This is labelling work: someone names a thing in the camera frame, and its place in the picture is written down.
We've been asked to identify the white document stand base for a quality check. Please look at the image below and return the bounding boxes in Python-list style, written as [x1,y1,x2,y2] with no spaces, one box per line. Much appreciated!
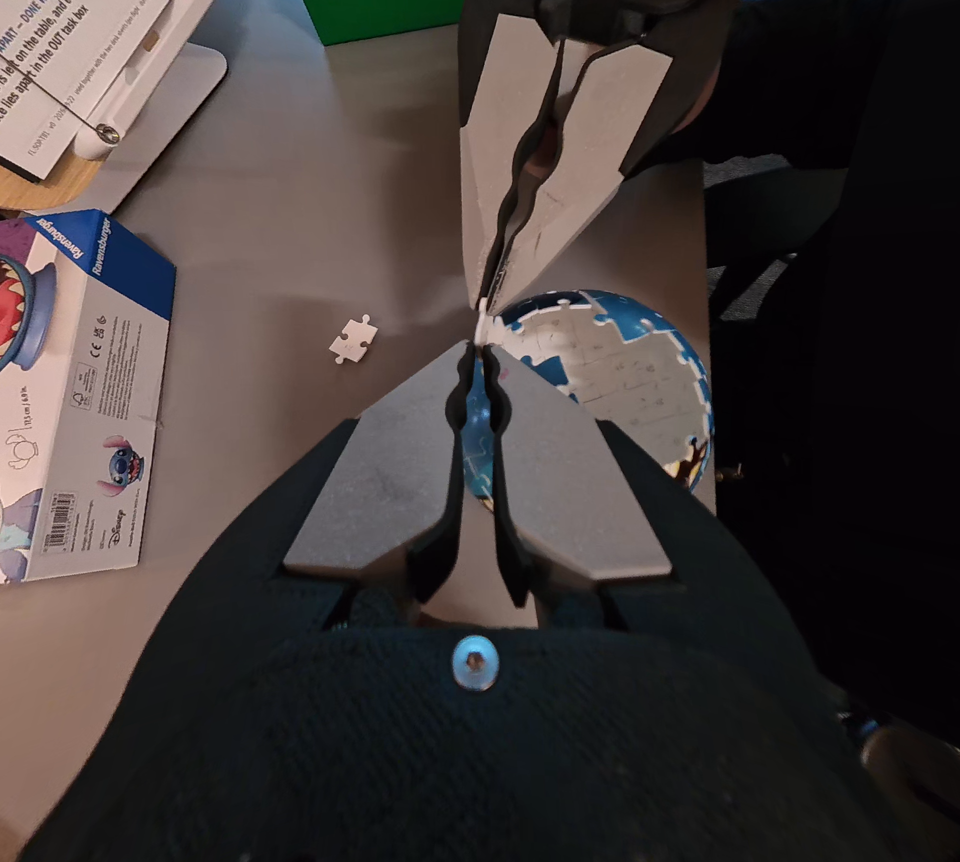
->
[67,41,230,214]

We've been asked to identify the printed cardboard puzzle box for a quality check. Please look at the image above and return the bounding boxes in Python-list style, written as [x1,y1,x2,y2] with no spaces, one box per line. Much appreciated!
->
[0,208,177,584]

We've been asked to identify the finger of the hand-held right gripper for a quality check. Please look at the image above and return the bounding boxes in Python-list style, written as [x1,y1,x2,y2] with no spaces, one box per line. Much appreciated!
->
[489,43,674,313]
[457,13,561,306]

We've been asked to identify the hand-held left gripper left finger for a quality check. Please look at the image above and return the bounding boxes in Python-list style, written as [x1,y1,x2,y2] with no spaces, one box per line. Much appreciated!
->
[282,343,475,606]

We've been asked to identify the white puzzle piece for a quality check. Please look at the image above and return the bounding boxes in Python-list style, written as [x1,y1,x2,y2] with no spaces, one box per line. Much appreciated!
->
[327,314,380,365]
[474,296,511,349]

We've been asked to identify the instruction sheet on stand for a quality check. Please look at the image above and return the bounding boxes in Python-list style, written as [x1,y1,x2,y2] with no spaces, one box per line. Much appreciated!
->
[0,0,243,212]

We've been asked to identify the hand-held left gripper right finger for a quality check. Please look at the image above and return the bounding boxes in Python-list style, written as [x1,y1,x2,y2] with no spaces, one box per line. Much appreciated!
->
[482,345,674,613]

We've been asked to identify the printed instruction sheet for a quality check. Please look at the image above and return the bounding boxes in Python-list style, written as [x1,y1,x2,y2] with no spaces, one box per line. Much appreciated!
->
[0,0,230,182]

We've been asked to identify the blue puzzle ball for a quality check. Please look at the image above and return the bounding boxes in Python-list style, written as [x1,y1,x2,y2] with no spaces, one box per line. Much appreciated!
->
[461,288,715,501]

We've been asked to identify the person's right hand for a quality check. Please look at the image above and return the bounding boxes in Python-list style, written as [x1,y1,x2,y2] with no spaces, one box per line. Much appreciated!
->
[523,93,562,182]

